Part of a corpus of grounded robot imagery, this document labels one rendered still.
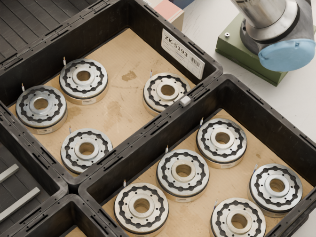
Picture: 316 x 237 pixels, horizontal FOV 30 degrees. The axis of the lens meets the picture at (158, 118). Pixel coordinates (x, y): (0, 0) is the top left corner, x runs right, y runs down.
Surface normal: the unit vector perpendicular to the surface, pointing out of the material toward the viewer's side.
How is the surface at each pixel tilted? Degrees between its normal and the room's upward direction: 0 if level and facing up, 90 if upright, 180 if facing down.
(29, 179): 0
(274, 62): 98
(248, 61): 90
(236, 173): 0
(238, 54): 90
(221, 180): 0
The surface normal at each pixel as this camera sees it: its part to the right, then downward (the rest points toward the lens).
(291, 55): 0.00, 0.91
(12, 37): 0.06, -0.54
